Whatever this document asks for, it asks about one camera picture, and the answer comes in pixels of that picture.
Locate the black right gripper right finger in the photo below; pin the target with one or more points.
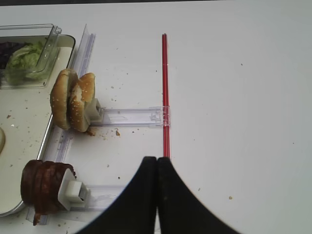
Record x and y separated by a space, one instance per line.
179 211

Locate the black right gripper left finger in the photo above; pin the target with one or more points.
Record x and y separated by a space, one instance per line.
134 211

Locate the white pusher block at patties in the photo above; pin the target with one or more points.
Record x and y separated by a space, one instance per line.
72 194

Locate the brown meat patties stack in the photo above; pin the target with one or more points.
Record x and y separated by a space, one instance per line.
40 184

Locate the green lettuce in container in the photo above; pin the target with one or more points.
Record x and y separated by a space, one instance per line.
22 61

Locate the right lower clear pusher track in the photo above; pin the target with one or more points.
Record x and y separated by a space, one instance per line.
99 197

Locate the clear pusher track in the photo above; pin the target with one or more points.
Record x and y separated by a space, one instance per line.
99 197
151 117

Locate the right upper clear pusher track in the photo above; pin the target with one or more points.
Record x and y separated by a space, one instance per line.
151 117

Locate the white pusher block at buns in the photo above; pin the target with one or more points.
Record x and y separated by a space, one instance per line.
93 112

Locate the right red strip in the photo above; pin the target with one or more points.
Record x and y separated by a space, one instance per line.
165 97

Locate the sesame bun rear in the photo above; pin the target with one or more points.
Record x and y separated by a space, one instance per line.
83 91

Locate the sesame bun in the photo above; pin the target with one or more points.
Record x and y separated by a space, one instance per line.
60 95
83 91

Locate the sesame bun front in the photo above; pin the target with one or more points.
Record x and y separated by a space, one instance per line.
60 95

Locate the white metal tray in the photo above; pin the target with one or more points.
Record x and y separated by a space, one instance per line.
25 117

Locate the bottom bun on tray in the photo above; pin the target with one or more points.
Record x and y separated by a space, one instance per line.
2 139

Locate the clear plastic salad container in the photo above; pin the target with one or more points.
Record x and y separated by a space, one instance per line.
48 34

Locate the purple cabbage leaves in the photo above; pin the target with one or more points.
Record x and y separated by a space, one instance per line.
6 50

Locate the right clear long rail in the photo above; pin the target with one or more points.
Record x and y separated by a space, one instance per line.
80 66

